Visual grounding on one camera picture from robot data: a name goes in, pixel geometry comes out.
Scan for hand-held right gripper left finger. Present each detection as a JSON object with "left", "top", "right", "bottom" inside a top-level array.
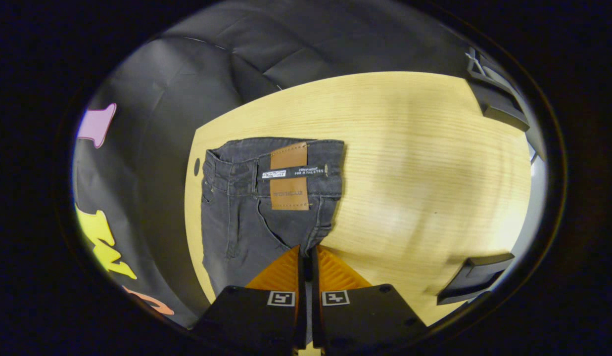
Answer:
[{"left": 189, "top": 245, "right": 307, "bottom": 356}]

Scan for black backdrop cloth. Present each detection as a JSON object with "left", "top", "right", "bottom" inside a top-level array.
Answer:
[{"left": 73, "top": 0, "right": 484, "bottom": 329}]

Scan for dark grey jeans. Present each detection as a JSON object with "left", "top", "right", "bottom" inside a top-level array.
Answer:
[{"left": 200, "top": 137, "right": 346, "bottom": 297}]

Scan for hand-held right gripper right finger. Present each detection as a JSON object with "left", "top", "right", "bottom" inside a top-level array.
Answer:
[{"left": 311, "top": 245, "right": 428, "bottom": 356}]

